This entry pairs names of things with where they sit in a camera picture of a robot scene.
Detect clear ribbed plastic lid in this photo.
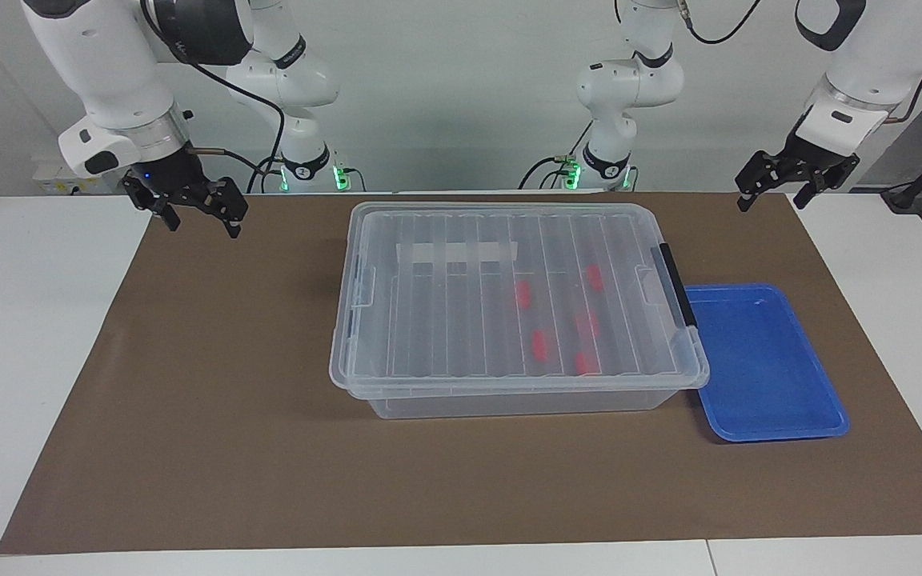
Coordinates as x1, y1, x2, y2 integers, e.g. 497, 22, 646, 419
329, 202, 710, 399

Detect blue plastic tray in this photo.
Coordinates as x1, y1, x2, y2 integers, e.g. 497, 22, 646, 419
683, 283, 851, 443

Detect clear plastic storage box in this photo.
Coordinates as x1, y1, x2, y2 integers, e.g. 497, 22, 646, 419
341, 210, 702, 419

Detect brown paper table mat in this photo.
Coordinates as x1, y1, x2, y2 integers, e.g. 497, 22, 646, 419
0, 192, 922, 555

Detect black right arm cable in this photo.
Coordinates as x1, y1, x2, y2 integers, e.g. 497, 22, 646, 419
137, 0, 286, 194

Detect black box latch handle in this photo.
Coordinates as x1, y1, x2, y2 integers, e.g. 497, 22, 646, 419
651, 243, 698, 329

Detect white wall socket box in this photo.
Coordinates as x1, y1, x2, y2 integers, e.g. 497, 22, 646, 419
33, 156, 102, 195

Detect black left arm wrist cable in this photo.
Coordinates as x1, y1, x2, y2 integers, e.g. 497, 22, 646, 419
885, 68, 922, 125

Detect black left arm shoulder cable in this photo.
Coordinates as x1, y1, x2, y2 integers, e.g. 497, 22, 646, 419
679, 0, 762, 45

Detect black left arm base cables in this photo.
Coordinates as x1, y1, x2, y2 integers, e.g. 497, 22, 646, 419
519, 120, 594, 190

